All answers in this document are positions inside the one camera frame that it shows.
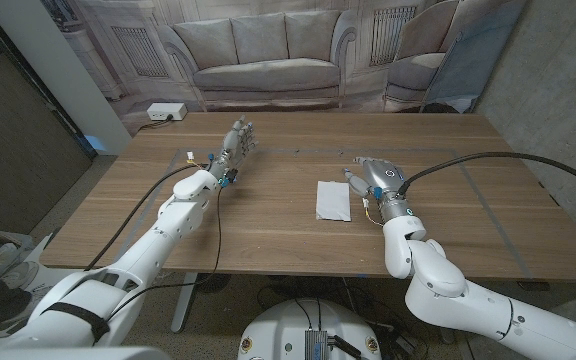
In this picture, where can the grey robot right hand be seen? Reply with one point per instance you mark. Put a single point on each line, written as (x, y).
(385, 180)

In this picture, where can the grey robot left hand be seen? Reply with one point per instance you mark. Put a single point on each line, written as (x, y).
(235, 147)

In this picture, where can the white shipping label paper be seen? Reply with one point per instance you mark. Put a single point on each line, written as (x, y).
(333, 200)

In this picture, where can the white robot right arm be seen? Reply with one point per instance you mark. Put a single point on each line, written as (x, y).
(448, 295)

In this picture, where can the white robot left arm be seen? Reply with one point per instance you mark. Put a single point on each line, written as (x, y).
(153, 250)

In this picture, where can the white power outlet box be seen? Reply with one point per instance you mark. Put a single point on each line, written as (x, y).
(165, 111)

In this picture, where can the printed sofa room backdrop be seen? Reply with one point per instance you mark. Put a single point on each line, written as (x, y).
(268, 65)

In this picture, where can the blue grey leaning board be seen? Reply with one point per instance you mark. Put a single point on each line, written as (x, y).
(473, 65)

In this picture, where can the white table leg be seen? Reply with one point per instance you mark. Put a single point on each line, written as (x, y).
(185, 300)

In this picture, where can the silver box on torso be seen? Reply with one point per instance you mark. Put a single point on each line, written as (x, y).
(316, 345)

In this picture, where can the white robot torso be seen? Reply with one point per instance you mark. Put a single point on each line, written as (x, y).
(283, 330)

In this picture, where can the white sneaker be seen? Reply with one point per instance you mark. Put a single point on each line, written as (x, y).
(20, 274)

